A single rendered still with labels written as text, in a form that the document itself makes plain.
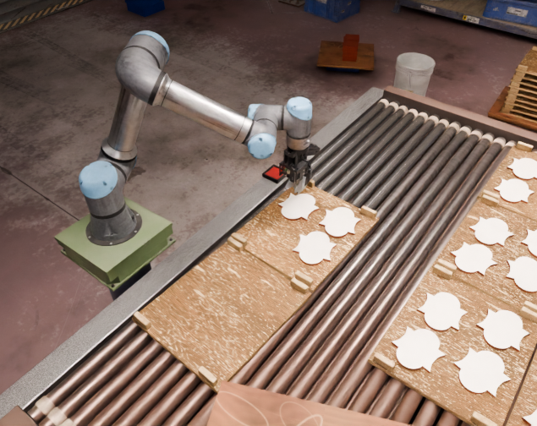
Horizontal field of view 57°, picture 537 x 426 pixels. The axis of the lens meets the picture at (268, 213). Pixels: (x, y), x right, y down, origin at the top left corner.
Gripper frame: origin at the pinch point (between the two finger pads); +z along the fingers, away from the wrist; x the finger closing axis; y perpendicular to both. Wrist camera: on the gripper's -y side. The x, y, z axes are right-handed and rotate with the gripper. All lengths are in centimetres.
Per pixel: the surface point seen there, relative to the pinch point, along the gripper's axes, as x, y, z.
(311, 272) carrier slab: 21.2, 21.7, 9.0
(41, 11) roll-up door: -463, -160, 97
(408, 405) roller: 65, 41, 11
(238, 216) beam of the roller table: -15.4, 15.5, 11.1
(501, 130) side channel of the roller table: 40, -94, 8
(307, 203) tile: 1.8, -3.1, 7.9
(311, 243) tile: 14.6, 12.4, 7.9
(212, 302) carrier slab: 5, 50, 9
